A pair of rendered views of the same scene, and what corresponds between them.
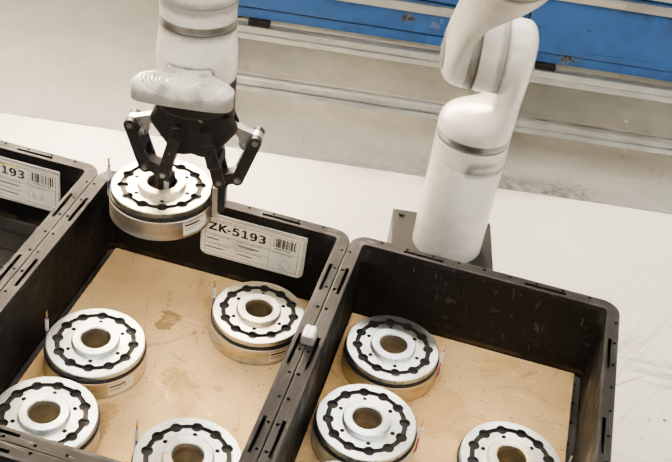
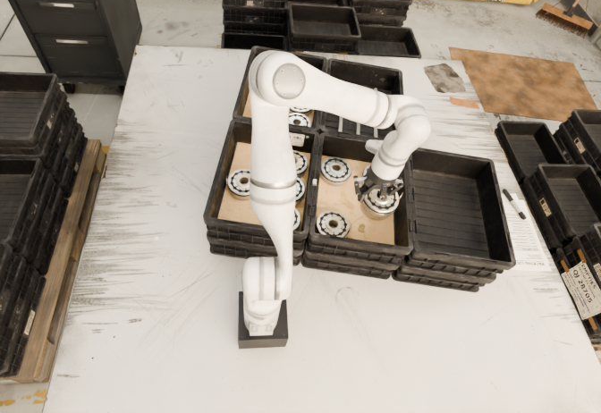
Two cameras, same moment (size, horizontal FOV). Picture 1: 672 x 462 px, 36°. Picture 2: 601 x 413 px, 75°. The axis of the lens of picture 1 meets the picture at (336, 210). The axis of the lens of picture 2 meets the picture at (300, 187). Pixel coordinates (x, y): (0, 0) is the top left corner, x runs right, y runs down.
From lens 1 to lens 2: 1.47 m
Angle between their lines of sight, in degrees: 88
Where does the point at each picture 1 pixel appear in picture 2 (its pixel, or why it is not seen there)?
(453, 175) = not seen: hidden behind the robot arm
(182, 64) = not seen: hidden behind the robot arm
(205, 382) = (340, 206)
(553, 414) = (224, 214)
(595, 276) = (171, 370)
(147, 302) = (371, 234)
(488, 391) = (247, 219)
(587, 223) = not seen: outside the picture
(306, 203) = (331, 390)
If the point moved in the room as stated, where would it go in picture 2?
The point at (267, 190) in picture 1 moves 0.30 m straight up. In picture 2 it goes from (354, 395) to (385, 377)
